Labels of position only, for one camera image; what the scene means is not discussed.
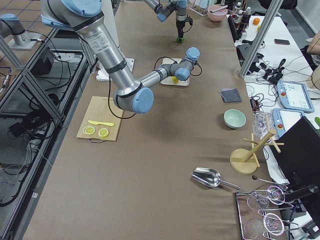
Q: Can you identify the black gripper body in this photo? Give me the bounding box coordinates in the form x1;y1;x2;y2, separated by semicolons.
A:
176;19;185;32

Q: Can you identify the green lime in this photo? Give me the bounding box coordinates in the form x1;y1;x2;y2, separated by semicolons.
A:
176;37;185;43

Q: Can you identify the yellow lemon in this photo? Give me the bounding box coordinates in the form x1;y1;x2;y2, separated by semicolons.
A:
171;76;180;83

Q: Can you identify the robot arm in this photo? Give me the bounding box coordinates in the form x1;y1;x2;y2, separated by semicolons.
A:
40;0;200;114
144;0;193;43

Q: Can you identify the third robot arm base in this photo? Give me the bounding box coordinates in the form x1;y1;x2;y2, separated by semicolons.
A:
0;13;36;51

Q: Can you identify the cream rabbit tray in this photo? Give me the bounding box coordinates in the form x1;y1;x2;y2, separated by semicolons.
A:
160;57;190;87

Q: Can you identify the glass rack tray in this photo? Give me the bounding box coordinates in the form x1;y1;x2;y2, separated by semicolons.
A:
234;184;300;240

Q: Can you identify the pink bowl of ice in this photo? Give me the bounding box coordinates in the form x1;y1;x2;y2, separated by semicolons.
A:
207;5;228;23

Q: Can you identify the grey folded cloth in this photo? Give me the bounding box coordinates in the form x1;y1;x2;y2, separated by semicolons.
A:
219;88;242;103

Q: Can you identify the mint green bowl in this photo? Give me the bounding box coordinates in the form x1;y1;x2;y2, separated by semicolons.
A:
223;109;247;129

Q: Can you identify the wooden cutting board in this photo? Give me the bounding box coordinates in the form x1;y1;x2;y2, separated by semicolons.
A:
76;96;124;142

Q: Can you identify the yellow plastic knife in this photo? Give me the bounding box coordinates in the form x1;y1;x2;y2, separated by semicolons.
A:
87;120;115;127

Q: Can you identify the lemon slice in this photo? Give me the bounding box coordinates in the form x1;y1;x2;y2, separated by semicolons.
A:
82;125;96;136
98;128;110;138

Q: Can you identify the teach pendant tablet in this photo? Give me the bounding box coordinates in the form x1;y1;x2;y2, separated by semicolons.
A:
272;108;305;138
276;80;315;113

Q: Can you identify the wooden banana stand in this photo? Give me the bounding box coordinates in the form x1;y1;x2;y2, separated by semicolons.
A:
229;115;285;175

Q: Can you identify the metal scoop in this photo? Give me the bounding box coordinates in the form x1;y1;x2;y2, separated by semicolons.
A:
192;167;240;190

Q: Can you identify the black monitor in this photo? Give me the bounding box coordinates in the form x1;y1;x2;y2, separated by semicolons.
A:
273;116;320;226

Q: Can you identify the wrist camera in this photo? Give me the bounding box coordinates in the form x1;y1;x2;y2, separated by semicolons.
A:
184;15;193;26

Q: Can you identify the aluminium frame post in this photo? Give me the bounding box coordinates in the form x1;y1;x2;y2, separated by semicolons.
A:
239;0;283;79

